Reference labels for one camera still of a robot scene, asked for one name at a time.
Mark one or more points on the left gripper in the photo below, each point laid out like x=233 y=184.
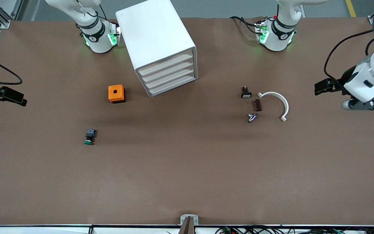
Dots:
x=339 y=85

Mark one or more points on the green push button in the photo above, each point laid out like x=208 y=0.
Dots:
x=90 y=135

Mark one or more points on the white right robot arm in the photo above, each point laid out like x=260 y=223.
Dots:
x=97 y=40

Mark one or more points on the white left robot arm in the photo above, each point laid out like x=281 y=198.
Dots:
x=276 y=40

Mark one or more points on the orange button box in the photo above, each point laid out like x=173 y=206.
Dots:
x=115 y=94

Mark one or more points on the brown terminal block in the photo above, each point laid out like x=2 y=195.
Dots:
x=257 y=105

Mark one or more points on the silver metal fitting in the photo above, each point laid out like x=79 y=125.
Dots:
x=252 y=118

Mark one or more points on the white curved plastic bracket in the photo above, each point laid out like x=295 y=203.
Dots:
x=286 y=107

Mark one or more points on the aluminium frame profile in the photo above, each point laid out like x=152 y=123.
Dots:
x=3 y=21
x=371 y=20

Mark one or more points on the black switch with white face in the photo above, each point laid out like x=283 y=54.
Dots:
x=246 y=94

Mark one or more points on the white table edge rail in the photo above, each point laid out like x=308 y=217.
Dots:
x=44 y=230

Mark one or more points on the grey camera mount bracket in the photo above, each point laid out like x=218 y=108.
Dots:
x=189 y=224

